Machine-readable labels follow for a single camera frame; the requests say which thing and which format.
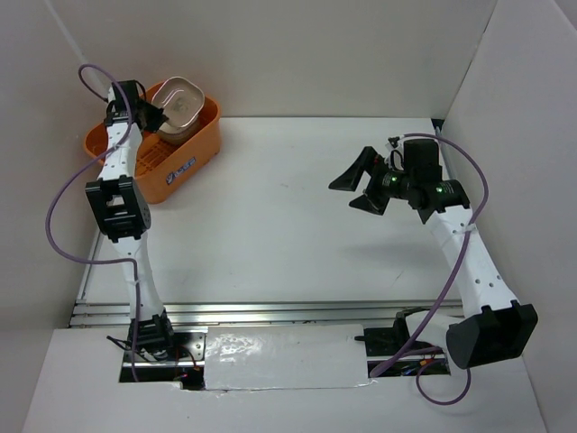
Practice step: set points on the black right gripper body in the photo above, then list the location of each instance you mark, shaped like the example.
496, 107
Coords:
386, 182

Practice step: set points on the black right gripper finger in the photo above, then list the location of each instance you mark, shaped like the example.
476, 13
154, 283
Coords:
366, 162
373, 205

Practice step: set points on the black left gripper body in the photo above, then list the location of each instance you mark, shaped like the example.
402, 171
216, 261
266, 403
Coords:
152, 115

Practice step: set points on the cream panda plate back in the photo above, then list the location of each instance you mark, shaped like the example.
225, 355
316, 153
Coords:
177, 135

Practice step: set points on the brown panda plate back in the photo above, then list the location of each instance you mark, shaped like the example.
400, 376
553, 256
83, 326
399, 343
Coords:
181, 102

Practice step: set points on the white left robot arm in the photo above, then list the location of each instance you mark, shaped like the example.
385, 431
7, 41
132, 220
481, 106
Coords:
123, 216

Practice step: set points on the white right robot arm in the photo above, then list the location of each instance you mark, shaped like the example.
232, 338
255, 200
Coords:
496, 326

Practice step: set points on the orange plastic bin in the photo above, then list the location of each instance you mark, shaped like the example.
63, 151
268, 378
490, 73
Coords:
161, 168

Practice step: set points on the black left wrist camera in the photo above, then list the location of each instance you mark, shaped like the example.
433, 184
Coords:
128, 96

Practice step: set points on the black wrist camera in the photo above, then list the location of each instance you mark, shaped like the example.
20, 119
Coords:
128, 96
421, 161

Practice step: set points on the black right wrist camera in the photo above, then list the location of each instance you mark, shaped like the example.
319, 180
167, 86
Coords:
421, 161

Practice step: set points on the aluminium rail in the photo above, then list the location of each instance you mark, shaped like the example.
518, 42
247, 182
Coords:
275, 313

